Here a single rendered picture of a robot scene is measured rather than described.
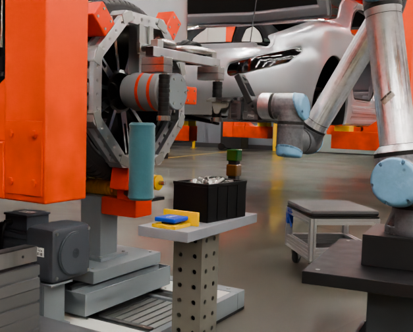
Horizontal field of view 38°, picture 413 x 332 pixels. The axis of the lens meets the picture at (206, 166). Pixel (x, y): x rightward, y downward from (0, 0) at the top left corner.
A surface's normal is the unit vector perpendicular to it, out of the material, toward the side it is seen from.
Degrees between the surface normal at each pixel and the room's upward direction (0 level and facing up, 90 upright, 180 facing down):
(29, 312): 90
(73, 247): 90
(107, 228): 90
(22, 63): 90
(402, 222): 68
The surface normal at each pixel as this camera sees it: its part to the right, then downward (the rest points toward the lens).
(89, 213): -0.51, 0.05
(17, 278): 0.86, 0.07
